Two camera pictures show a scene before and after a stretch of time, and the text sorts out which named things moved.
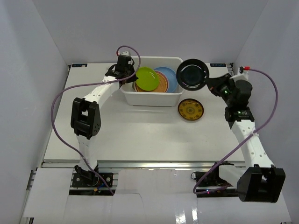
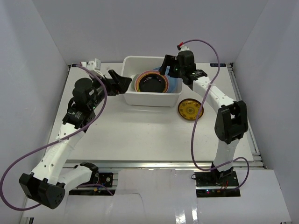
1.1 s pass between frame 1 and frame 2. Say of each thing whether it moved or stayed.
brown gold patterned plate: stayed
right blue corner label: stayed
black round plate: moved
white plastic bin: stayed
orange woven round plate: moved
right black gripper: moved
